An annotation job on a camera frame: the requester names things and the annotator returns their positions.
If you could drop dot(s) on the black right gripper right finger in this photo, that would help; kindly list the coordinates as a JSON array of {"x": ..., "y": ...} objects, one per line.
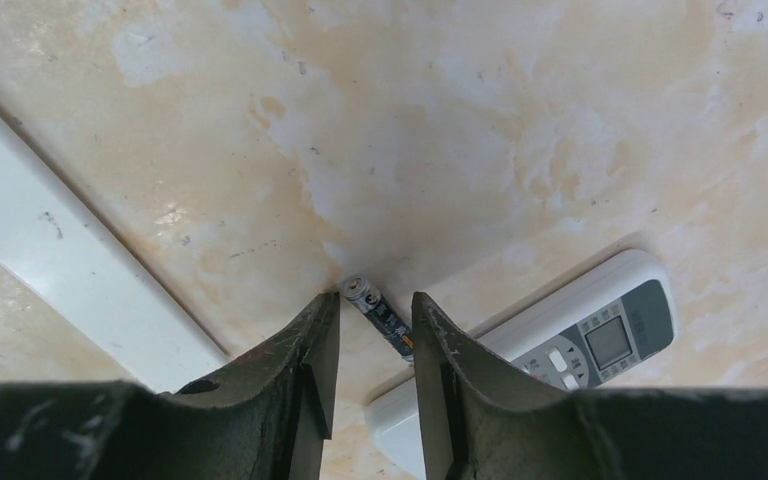
[{"x": 483, "y": 418}]

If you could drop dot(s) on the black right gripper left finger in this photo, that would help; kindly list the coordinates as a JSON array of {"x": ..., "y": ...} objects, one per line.
[{"x": 265, "y": 415}]

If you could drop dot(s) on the white remote control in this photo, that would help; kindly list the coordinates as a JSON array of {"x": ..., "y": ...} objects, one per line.
[{"x": 591, "y": 330}]

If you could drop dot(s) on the long white battery cover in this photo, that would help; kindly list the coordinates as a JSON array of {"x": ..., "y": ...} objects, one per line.
[{"x": 58, "y": 248}]

